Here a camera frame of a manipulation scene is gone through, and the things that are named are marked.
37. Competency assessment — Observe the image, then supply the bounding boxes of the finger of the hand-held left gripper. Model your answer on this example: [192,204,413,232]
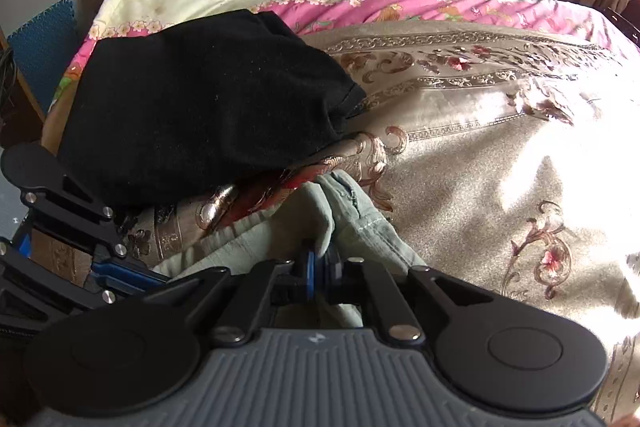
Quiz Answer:
[0,241,168,314]
[18,174,170,284]

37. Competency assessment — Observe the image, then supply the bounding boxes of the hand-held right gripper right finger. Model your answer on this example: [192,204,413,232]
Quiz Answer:
[322,246,497,344]

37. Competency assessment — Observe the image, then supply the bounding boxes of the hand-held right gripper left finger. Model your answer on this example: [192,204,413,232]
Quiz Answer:
[150,251,318,344]

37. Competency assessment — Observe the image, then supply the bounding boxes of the green pants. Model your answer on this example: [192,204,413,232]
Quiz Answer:
[150,169,429,329]

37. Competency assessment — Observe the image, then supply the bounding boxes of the blue foam mat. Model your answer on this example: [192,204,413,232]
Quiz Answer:
[7,0,81,118]

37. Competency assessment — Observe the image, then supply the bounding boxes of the black cloth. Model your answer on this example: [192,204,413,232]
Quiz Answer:
[56,9,369,208]

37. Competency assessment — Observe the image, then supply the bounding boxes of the floral beige bedspread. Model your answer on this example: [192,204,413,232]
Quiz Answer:
[30,21,640,423]

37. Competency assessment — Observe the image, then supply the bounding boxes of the pink floral quilt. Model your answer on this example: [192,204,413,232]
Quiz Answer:
[50,0,640,118]

